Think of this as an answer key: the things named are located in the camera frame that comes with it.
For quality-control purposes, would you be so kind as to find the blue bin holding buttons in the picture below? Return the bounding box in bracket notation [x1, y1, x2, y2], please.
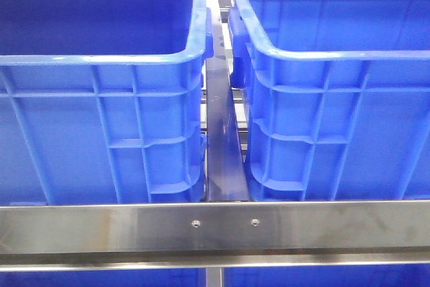
[1, 0, 213, 206]

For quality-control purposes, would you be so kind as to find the steel rack centre divider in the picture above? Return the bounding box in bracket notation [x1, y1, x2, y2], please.
[204, 0, 250, 202]

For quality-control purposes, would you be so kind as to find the empty blue target bin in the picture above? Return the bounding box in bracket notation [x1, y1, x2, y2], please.
[229, 0, 429, 201]

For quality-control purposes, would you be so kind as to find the steel rack front rail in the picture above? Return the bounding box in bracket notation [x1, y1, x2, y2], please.
[1, 200, 429, 272]

